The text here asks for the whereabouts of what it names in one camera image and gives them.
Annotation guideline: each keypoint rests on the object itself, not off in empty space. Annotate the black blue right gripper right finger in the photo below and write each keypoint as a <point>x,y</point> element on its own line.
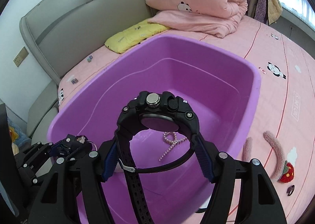
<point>258,200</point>

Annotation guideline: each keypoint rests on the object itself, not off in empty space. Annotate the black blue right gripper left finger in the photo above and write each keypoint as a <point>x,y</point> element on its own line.
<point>56,200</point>

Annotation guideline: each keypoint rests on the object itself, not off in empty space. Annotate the black wrist watch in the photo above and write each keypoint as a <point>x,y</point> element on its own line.
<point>160,112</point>

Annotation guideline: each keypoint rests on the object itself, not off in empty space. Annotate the pink strawberry plush headband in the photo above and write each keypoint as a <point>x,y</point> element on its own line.
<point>284,170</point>

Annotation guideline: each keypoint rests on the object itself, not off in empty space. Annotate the pink panda bed sheet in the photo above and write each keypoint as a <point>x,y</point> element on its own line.
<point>285,106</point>

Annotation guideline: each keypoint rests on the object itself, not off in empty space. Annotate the purple plastic basin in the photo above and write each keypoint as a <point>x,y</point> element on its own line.
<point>222,89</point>

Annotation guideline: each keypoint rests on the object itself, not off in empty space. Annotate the grey padded headboard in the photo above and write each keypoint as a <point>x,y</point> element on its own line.
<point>67,38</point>

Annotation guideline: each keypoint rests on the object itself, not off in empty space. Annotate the yellow pillow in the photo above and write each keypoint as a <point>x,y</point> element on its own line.
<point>134,35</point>

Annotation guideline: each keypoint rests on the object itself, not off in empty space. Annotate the chair with draped clothes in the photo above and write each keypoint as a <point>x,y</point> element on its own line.
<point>264,11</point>

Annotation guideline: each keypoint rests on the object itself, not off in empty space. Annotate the pink folded quilt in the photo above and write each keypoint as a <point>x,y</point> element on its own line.
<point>214,17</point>

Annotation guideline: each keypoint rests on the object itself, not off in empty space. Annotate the wall socket panel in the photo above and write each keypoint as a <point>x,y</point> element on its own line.
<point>20,57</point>

